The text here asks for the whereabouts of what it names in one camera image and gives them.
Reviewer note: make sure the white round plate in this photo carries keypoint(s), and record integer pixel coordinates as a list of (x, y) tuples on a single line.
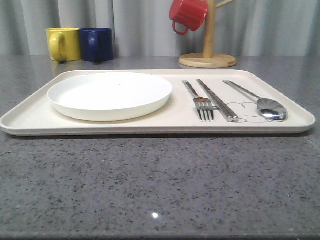
[(111, 96)]

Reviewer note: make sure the red mug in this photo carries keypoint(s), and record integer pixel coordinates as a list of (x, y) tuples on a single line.
[(188, 15)]

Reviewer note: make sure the cream rabbit serving tray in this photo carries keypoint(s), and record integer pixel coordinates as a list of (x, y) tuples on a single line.
[(36, 115)]

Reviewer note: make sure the silver fork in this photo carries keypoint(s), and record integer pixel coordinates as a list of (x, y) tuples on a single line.
[(204, 106)]

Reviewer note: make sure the silver spoon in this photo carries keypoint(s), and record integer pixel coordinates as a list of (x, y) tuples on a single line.
[(268, 108)]

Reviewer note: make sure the yellow mug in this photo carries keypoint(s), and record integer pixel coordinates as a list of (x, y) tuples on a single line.
[(63, 44)]

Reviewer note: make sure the grey curtain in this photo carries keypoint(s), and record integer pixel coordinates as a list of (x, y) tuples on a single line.
[(251, 28)]

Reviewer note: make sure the dark blue mug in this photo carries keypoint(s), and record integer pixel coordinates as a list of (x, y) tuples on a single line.
[(96, 44)]

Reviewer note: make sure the wooden mug tree stand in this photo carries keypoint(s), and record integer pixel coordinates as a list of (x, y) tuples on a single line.
[(208, 59)]

